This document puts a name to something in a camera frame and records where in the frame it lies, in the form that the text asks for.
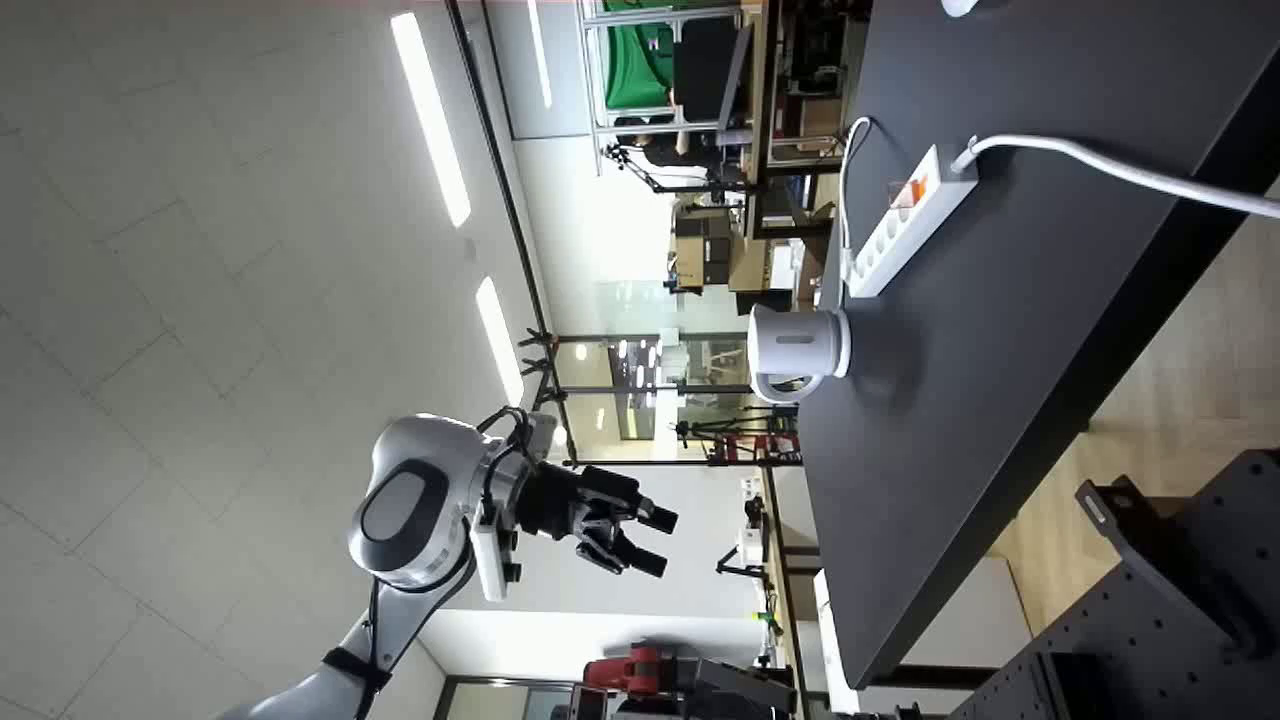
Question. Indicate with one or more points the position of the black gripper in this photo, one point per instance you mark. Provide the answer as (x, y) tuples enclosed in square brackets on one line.
[(554, 505)]

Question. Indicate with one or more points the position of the white power strip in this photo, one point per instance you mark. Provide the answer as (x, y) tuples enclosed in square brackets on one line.
[(905, 222)]

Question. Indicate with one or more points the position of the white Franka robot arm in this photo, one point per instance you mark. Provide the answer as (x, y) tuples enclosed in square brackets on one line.
[(426, 505)]

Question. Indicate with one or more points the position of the black tripod stand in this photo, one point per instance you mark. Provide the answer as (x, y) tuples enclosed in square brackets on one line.
[(695, 463)]

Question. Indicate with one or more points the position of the red machine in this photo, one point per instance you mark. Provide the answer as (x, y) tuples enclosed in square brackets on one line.
[(632, 665)]

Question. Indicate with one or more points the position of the short ceiling light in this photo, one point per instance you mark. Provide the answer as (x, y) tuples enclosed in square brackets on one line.
[(496, 342)]

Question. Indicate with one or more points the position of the white mug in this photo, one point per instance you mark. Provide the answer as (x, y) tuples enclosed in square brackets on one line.
[(800, 347)]

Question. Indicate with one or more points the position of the cardboard boxes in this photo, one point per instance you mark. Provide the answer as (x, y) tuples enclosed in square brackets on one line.
[(766, 260)]

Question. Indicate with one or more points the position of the long ceiling light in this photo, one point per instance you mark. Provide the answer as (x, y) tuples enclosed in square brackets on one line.
[(431, 114)]

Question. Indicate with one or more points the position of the wooden shelf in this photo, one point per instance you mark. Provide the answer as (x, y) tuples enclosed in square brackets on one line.
[(813, 83)]

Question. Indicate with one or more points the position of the narrow ceiling light strip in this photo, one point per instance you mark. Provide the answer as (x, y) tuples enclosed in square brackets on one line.
[(536, 54)]

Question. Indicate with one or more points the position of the black perforated breadboard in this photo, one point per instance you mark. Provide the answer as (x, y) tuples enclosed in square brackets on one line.
[(1162, 642)]

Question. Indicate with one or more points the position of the white round object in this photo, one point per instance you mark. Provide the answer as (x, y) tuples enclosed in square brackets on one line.
[(958, 4)]

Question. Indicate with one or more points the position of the green cart with white frame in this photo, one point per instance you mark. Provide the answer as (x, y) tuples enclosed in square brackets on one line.
[(627, 64)]

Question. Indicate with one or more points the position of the black metal bracket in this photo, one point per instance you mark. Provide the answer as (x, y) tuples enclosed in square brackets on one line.
[(1115, 515)]

